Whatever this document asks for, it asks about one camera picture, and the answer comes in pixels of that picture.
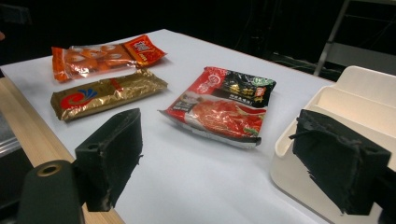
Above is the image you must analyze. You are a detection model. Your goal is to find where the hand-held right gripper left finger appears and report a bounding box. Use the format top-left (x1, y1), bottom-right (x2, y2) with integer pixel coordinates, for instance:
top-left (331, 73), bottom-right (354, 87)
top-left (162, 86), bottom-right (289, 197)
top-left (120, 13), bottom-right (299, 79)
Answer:
top-left (74, 107), bottom-right (144, 213)

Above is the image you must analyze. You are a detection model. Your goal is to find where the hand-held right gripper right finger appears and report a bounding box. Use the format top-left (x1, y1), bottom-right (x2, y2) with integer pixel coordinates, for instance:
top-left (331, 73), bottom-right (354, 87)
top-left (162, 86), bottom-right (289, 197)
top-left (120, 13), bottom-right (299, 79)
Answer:
top-left (289, 108), bottom-right (392, 216)

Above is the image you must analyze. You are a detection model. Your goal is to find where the cream white storage box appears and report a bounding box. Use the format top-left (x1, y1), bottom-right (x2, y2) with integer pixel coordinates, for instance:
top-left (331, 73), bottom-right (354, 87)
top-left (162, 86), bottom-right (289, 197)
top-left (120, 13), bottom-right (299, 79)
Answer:
top-left (270, 64), bottom-right (396, 224)

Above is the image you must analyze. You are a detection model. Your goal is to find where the gold foil packet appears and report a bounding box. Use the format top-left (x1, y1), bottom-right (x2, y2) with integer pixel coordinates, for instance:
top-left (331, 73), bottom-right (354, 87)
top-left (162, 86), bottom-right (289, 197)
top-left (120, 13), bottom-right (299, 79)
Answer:
top-left (49, 68), bottom-right (169, 122)

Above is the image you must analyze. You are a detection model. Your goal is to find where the orange clear snack packet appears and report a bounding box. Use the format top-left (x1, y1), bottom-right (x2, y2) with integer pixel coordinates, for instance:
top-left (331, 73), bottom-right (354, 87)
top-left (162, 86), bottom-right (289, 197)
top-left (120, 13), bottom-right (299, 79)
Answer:
top-left (50, 34), bottom-right (167, 83)

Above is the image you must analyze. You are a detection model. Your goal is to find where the red and black soup packet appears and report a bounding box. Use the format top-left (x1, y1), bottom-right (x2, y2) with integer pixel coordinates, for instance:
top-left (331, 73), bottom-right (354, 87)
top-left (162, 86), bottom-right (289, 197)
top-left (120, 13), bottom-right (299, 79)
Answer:
top-left (158, 65), bottom-right (277, 148)

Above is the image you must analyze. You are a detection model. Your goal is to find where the white table mat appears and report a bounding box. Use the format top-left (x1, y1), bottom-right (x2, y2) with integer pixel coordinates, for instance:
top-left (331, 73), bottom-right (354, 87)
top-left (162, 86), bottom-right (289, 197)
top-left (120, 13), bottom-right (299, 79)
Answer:
top-left (0, 28), bottom-right (335, 224)

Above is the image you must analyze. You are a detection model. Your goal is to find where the wooden table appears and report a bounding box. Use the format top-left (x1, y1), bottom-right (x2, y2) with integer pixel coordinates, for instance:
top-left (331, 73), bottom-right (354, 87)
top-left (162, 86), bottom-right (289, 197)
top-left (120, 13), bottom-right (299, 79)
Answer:
top-left (0, 77), bottom-right (126, 224)

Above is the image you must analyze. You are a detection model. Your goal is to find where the white metal stand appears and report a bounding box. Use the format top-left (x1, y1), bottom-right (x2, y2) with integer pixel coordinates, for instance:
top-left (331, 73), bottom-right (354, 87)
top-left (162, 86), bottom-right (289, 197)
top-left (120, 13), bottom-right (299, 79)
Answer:
top-left (312, 0), bottom-right (396, 77)

